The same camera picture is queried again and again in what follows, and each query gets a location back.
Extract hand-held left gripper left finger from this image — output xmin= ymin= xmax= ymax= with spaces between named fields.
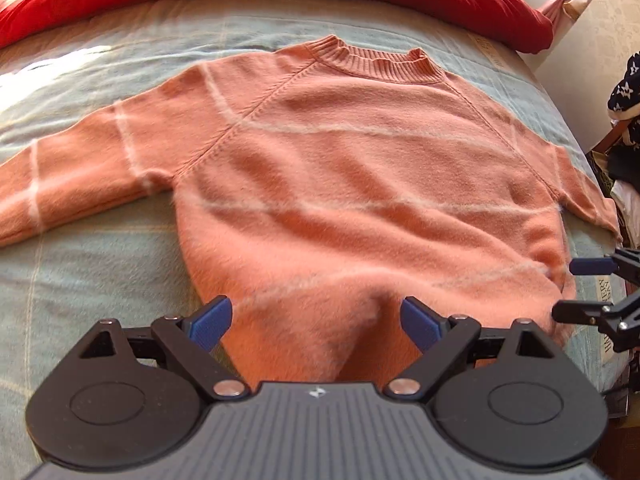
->
xmin=75 ymin=295 xmax=251 ymax=401

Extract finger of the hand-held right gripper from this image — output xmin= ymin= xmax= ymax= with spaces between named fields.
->
xmin=570 ymin=248 xmax=640 ymax=281
xmin=551 ymin=295 xmax=640 ymax=353

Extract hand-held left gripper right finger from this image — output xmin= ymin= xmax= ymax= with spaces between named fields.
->
xmin=385 ymin=296 xmax=561 ymax=403

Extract salmon pink striped knit sweater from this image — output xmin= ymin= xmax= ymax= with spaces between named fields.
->
xmin=0 ymin=35 xmax=623 ymax=386

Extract blue-grey checked bed sheet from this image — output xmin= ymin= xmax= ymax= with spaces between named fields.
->
xmin=0 ymin=0 xmax=631 ymax=480

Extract black star-print garment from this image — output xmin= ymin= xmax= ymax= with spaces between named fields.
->
xmin=606 ymin=51 xmax=640 ymax=122

